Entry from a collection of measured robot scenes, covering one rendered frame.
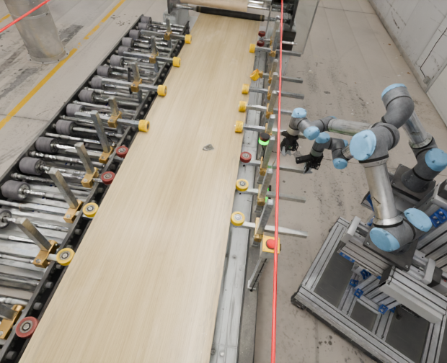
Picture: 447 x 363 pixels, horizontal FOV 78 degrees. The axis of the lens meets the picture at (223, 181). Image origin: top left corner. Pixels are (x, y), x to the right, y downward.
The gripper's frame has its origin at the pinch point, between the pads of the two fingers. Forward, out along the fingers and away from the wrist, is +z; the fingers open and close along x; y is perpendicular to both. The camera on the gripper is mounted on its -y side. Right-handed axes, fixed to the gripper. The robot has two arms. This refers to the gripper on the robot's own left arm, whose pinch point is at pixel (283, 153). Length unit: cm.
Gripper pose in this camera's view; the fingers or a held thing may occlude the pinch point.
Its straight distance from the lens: 186.0
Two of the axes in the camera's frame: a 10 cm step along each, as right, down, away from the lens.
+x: 9.8, -1.2, 1.8
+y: 2.0, 7.6, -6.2
